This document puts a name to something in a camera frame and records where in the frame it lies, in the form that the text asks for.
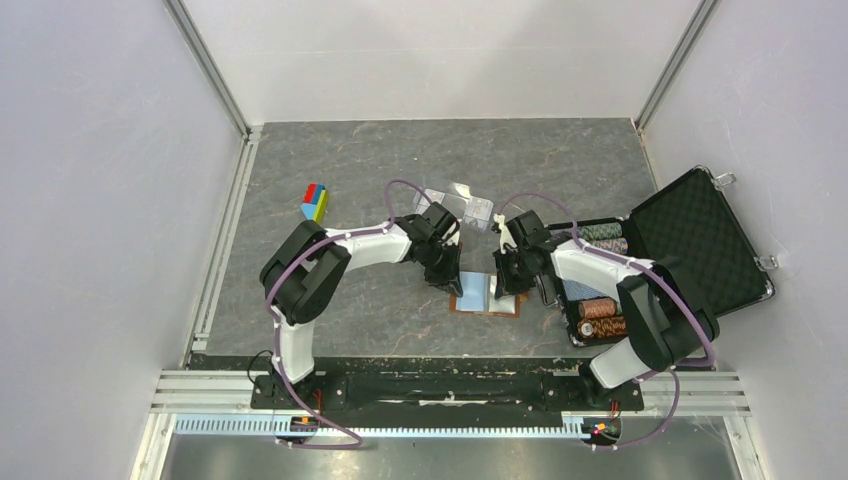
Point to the black poker chip case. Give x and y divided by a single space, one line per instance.
691 220

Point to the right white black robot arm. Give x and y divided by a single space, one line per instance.
666 317

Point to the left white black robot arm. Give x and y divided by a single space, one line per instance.
301 278

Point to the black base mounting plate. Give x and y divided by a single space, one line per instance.
457 392

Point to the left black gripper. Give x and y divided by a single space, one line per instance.
448 279

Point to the green poker chip roll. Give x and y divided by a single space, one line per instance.
600 232

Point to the orange brown poker chip roll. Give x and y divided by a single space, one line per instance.
598 308

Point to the multicoloured block toy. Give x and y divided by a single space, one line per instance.
314 202

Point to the white slotted cable duct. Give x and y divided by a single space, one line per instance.
285 426

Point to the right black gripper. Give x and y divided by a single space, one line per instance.
507 285

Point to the brown leather card holder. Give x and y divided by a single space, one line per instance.
479 297

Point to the blue patterned card deck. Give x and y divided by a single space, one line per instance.
575 291

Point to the clear plastic card sleeve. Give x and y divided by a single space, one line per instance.
472 205

